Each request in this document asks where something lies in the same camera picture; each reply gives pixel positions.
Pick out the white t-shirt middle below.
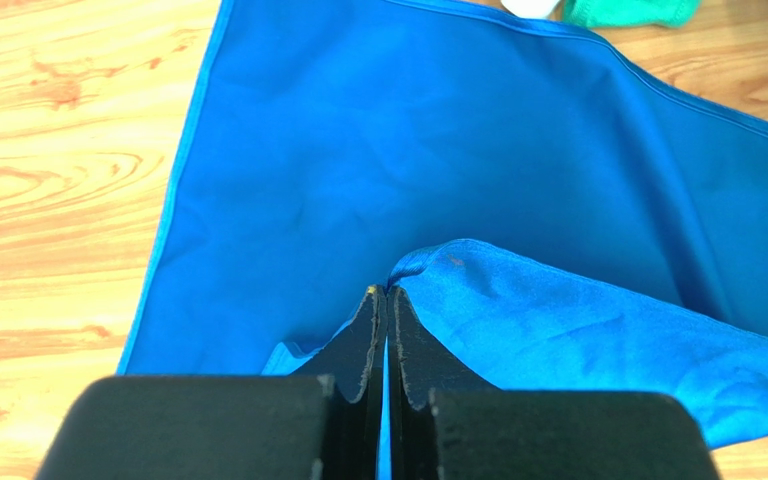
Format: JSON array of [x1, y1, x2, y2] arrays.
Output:
[[500, 0, 561, 19]]

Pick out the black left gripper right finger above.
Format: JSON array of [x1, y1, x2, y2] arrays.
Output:
[[387, 287, 718, 480]]

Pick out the green t-shirt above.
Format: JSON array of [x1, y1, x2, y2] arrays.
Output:
[[562, 0, 701, 29]]

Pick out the blue cloth napkin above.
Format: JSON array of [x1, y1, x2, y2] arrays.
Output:
[[118, 1, 768, 479]]

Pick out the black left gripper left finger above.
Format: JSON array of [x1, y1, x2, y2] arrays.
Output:
[[37, 286, 386, 479]]

